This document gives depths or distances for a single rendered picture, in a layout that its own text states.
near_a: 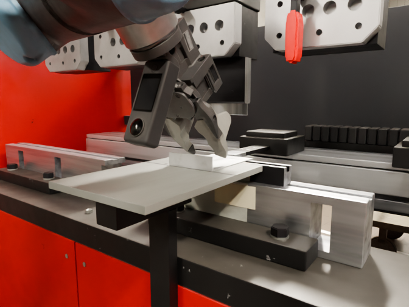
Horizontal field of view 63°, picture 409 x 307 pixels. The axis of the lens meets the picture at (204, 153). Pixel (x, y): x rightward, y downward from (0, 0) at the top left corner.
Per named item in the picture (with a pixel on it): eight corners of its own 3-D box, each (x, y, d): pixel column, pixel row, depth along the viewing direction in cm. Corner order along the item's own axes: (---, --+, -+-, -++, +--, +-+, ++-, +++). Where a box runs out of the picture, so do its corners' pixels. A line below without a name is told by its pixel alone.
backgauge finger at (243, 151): (201, 161, 67) (201, 136, 66) (260, 147, 87) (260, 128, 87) (254, 167, 60) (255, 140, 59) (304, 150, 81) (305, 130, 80)
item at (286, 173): (185, 171, 64) (185, 155, 64) (195, 168, 67) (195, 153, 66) (283, 186, 53) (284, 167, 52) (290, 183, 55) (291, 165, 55)
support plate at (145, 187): (48, 188, 44) (47, 181, 43) (178, 160, 65) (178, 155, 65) (145, 215, 33) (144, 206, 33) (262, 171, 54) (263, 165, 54)
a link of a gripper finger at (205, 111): (230, 131, 49) (195, 84, 44) (226, 138, 48) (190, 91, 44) (207, 134, 52) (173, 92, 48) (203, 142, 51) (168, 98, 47)
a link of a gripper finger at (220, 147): (250, 134, 54) (220, 91, 50) (235, 161, 51) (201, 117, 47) (236, 136, 56) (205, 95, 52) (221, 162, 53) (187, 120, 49)
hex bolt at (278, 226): (266, 237, 49) (267, 226, 49) (274, 231, 51) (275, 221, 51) (284, 241, 47) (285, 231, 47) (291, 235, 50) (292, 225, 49)
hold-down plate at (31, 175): (-4, 178, 99) (-6, 169, 99) (14, 175, 104) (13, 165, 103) (49, 195, 82) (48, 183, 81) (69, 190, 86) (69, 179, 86)
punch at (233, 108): (196, 114, 62) (196, 61, 60) (203, 113, 63) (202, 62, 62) (244, 115, 56) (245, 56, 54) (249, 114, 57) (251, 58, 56)
